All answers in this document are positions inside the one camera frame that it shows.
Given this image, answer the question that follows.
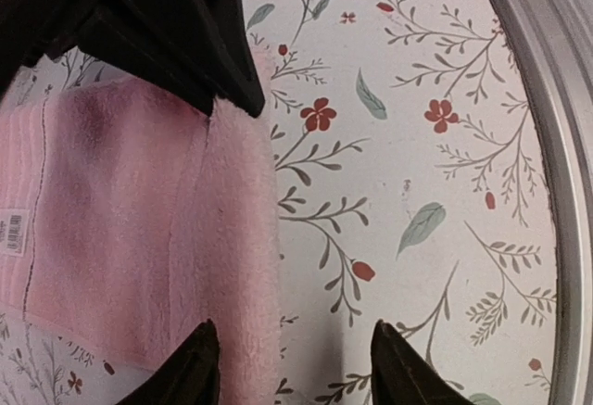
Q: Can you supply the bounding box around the front aluminium rail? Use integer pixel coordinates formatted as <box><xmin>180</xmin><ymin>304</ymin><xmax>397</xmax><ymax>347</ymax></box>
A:
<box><xmin>490</xmin><ymin>0</ymin><xmax>592</xmax><ymax>404</ymax></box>

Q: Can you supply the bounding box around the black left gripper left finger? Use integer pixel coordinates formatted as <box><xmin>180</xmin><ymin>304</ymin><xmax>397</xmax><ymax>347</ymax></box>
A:
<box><xmin>117</xmin><ymin>320</ymin><xmax>221</xmax><ymax>405</ymax></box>

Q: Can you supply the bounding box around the pink towel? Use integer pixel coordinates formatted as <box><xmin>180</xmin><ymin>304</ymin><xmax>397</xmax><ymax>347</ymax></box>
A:
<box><xmin>1</xmin><ymin>76</ymin><xmax>280</xmax><ymax>404</ymax></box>

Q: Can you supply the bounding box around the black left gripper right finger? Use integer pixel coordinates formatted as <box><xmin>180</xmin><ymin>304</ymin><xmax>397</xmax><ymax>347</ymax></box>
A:
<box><xmin>371</xmin><ymin>320</ymin><xmax>471</xmax><ymax>405</ymax></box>

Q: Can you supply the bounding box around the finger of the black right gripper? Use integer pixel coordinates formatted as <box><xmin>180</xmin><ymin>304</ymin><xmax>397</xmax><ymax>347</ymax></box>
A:
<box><xmin>122</xmin><ymin>0</ymin><xmax>265</xmax><ymax>117</ymax></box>
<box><xmin>76</xmin><ymin>0</ymin><xmax>228</xmax><ymax>117</ymax></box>

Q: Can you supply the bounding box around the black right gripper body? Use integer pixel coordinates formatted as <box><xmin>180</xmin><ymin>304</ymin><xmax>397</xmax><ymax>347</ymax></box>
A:
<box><xmin>0</xmin><ymin>0</ymin><xmax>149</xmax><ymax>95</ymax></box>

